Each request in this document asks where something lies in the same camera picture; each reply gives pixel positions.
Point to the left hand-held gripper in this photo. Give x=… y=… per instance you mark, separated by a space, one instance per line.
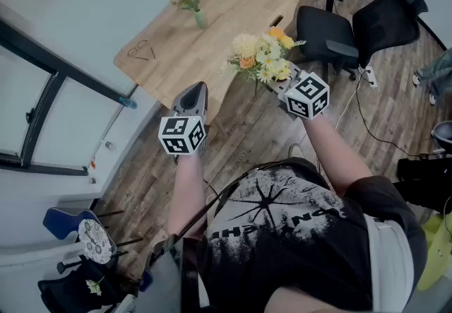
x=182 y=135

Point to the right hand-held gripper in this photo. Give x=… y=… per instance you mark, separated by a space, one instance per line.
x=307 y=96

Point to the yellow and orange flower bouquet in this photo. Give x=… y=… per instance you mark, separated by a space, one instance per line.
x=268 y=53

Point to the green vase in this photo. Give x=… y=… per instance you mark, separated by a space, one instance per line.
x=201 y=20

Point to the person's left forearm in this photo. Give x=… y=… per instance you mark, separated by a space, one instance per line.
x=187 y=191

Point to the person's right forearm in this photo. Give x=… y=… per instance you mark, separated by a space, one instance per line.
x=328 y=156

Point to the small white flower sprig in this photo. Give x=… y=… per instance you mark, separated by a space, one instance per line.
x=94 y=287

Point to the person's shoe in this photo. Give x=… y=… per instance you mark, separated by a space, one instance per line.
x=296 y=150

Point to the white power strip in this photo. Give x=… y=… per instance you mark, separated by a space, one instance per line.
x=370 y=77

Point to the small blue object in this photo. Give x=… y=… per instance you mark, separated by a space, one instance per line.
x=128 y=103

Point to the black office chair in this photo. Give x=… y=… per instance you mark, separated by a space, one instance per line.
x=321 y=29

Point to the thin-framed eyeglasses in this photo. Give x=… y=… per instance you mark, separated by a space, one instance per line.
x=136 y=56

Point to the small clear jar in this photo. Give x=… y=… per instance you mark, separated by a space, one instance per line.
x=109 y=145

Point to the small grey object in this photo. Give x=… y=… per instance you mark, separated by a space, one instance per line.
x=92 y=180

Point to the black framed window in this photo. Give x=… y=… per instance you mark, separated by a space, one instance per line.
x=43 y=117

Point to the person's black printed shirt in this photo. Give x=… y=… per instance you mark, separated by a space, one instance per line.
x=282 y=251

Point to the white patterned cushion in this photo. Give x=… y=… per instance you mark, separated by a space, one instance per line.
x=93 y=241

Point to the blue chair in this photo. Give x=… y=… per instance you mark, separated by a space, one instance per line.
x=56 y=223

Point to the person's face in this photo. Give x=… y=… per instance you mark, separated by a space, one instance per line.
x=318 y=302

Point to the yellow green plastic chair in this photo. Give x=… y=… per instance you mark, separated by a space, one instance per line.
x=438 y=258

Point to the black mesh chair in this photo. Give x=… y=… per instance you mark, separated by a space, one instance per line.
x=70 y=290

